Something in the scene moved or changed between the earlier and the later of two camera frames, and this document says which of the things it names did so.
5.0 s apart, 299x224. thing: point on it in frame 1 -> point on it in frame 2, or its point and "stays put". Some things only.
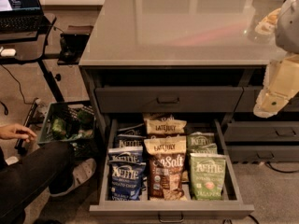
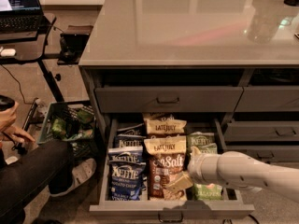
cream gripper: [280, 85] -> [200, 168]
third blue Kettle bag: [129, 141] stays put
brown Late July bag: [166, 168] stays put
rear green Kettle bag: [200, 139] stays put
